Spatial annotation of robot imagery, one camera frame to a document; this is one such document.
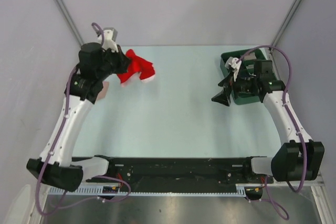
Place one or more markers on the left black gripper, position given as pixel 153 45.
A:
pixel 123 60

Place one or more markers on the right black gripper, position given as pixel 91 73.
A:
pixel 223 97

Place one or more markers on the red underwear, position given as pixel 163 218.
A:
pixel 139 67

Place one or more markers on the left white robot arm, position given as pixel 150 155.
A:
pixel 54 166

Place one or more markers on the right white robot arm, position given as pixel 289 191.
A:
pixel 299 157

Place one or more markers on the beige and mauve underwear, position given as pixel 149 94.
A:
pixel 102 94

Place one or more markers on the green compartment tray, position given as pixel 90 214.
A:
pixel 246 65

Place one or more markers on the grey rolled cloth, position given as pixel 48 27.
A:
pixel 251 56

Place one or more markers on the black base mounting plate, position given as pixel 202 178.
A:
pixel 185 174

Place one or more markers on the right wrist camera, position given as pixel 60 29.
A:
pixel 233 64

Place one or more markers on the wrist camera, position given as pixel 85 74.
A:
pixel 108 39
pixel 233 64

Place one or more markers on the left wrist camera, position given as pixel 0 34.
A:
pixel 108 39

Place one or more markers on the white slotted cable duct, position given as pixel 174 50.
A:
pixel 109 190

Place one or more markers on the left aluminium corner post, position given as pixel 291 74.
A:
pixel 69 21

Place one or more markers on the aluminium corner post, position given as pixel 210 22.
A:
pixel 284 25
pixel 69 21

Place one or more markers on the aluminium frame rail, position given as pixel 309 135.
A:
pixel 310 205

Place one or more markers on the right aluminium corner post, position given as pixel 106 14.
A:
pixel 284 25

